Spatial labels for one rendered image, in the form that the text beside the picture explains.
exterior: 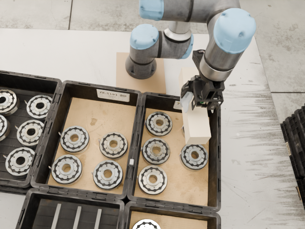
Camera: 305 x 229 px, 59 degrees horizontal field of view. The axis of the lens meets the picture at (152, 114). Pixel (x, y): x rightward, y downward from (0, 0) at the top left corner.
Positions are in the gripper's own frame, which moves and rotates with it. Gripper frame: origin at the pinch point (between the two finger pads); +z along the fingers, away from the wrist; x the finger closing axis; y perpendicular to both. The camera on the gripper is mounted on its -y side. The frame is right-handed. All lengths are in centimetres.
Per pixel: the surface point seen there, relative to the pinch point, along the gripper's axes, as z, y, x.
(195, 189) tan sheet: 25.7, 21.2, 4.1
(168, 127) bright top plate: 22.9, -1.8, -4.5
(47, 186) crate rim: 16, 21, -45
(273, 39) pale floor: 109, -127, 116
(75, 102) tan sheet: 26, -14, -41
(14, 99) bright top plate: 23, -14, -63
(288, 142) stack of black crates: 88, -18, 87
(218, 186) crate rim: 17.1, 22.2, 9.5
